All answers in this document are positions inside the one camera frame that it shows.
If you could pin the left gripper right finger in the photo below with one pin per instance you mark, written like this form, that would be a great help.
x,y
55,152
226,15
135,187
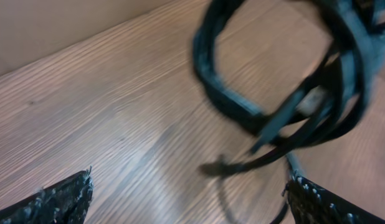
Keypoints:
x,y
312,204

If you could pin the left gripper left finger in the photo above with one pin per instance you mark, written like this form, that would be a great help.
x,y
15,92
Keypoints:
x,y
64,202

